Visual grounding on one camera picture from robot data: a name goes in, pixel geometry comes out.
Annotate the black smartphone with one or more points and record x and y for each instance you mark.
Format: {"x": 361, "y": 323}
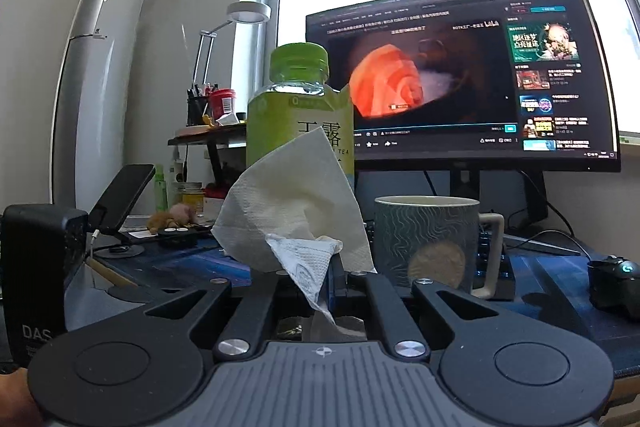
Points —
{"x": 125, "y": 192}

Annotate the silver desk lamp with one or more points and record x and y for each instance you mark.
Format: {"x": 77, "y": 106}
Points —
{"x": 248, "y": 12}

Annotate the red plastic cup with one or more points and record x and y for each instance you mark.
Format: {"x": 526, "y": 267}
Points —
{"x": 222, "y": 103}

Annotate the black phone stand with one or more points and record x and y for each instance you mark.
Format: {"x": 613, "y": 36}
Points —
{"x": 120, "y": 249}

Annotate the bunch of pens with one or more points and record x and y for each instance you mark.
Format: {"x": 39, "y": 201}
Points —
{"x": 202, "y": 89}

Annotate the black mesh pen holder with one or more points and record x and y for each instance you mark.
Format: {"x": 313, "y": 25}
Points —
{"x": 196, "y": 111}

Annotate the grey patterned mug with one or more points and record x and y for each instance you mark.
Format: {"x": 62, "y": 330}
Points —
{"x": 425, "y": 232}

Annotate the crumpled white packet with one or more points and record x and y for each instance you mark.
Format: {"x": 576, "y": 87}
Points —
{"x": 227, "y": 119}

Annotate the white floor air conditioner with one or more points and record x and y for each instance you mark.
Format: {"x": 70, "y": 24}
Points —
{"x": 90, "y": 107}

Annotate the black computer mouse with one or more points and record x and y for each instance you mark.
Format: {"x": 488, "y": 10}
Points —
{"x": 615, "y": 282}

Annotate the black gadget white dots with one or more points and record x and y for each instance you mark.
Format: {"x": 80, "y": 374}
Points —
{"x": 179, "y": 238}

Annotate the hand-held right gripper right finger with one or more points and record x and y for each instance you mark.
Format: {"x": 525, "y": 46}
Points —
{"x": 350, "y": 287}

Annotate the small green plastic bottle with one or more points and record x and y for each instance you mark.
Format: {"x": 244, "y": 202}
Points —
{"x": 161, "y": 189}

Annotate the black backlit keyboard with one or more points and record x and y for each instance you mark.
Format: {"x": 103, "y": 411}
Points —
{"x": 508, "y": 277}

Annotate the green tea bottle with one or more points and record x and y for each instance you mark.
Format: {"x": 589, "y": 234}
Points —
{"x": 290, "y": 117}

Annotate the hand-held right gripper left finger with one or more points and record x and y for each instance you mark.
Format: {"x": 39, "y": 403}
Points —
{"x": 282, "y": 292}

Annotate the black computer monitor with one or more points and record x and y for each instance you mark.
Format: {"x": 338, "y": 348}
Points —
{"x": 450, "y": 82}

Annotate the person's left hand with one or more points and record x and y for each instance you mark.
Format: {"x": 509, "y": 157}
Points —
{"x": 17, "y": 399}

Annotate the brown plush toy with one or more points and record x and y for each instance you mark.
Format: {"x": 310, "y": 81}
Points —
{"x": 170, "y": 217}

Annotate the white paper tissue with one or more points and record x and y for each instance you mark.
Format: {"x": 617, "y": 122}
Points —
{"x": 290, "y": 197}

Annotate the black desk shelf riser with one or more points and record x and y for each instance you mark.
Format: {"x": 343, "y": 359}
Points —
{"x": 210, "y": 134}

